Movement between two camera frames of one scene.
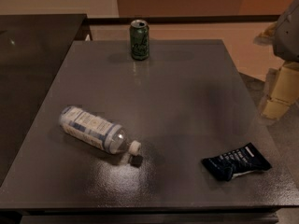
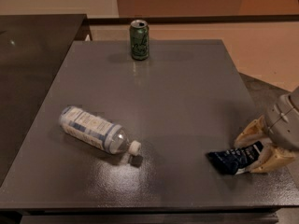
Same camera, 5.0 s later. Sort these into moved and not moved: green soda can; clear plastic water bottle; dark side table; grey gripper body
Moved: grey gripper body
Not moved: dark side table; green soda can; clear plastic water bottle
